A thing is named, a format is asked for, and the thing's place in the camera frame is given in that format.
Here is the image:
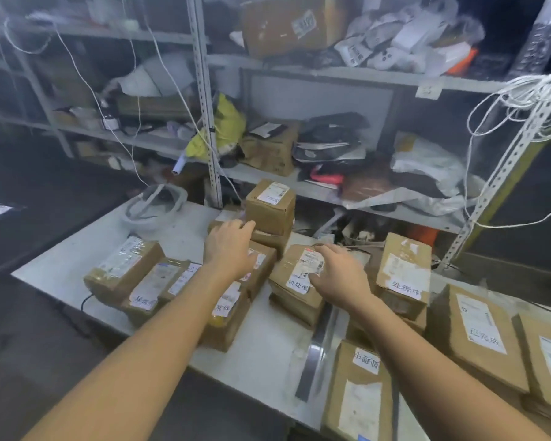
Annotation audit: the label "person's right hand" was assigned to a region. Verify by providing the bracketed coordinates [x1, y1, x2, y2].
[309, 244, 373, 313]

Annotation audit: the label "person's left hand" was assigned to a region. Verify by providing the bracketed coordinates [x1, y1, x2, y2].
[203, 219, 258, 281]

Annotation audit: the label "brown parcel box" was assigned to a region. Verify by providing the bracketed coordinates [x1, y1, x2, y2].
[269, 244, 327, 310]

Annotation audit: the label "person's right forearm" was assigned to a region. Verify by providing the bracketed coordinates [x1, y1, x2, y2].
[347, 296, 551, 441]

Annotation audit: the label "person's left forearm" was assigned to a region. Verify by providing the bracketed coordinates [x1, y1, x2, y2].
[22, 264, 242, 441]

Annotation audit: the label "long metal strip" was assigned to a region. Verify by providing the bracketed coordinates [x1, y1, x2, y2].
[296, 303, 345, 403]

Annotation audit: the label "worn cardboard box, black label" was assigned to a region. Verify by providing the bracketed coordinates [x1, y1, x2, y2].
[240, 121, 302, 178]

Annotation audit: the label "red flat packet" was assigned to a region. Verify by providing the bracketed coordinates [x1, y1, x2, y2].
[309, 165, 345, 185]

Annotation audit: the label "yellow plastic bag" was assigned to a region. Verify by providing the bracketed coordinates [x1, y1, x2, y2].
[186, 93, 247, 162]

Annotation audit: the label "brown soft bundle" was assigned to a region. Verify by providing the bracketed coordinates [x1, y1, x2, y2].
[341, 171, 394, 203]

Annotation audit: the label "orange container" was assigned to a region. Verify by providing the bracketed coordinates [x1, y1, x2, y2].
[405, 223, 440, 247]

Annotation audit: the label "grey metal shelving rack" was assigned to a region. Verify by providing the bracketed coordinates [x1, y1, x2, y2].
[0, 0, 551, 271]

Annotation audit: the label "black plastic bags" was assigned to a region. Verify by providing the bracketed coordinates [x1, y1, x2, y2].
[292, 112, 369, 167]

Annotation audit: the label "white plastic bag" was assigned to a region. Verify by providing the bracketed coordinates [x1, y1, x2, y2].
[389, 132, 485, 217]

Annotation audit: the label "group of cardboard parcels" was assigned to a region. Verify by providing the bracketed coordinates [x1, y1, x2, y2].
[84, 179, 551, 441]

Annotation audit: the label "large cardboard box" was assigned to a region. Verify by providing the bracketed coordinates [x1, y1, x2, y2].
[240, 0, 350, 59]

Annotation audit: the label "white shelf tag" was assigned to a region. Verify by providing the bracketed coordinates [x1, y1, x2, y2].
[415, 82, 443, 100]

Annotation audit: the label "pile of white mail bags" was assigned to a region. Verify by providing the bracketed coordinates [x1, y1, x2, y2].
[334, 0, 484, 77]

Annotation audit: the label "orange packet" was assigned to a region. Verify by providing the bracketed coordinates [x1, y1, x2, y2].
[445, 47, 479, 77]

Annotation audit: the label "long black wrapped package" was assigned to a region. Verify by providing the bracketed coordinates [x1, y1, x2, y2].
[509, 0, 551, 79]

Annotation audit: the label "white plastic ring band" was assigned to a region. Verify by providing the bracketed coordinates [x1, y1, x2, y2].
[121, 183, 189, 234]

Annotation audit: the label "thin white cord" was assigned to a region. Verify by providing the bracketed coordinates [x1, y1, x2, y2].
[2, 16, 244, 202]

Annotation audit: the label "bundle of white cord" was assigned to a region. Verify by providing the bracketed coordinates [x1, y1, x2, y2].
[463, 69, 551, 230]

